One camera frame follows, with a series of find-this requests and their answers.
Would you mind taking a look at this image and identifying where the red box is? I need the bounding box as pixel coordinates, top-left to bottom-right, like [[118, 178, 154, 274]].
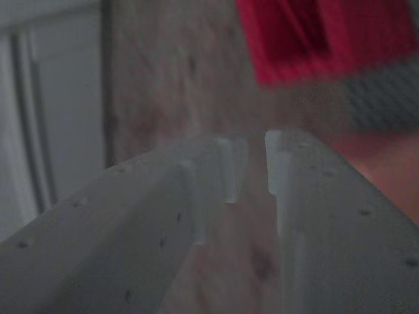
[[234, 0, 419, 87]]

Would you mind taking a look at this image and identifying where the white cabinet door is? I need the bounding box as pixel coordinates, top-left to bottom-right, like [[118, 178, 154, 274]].
[[0, 0, 111, 245]]

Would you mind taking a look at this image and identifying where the grey studded baseplate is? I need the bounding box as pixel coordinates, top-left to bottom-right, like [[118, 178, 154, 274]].
[[338, 61, 419, 131]]

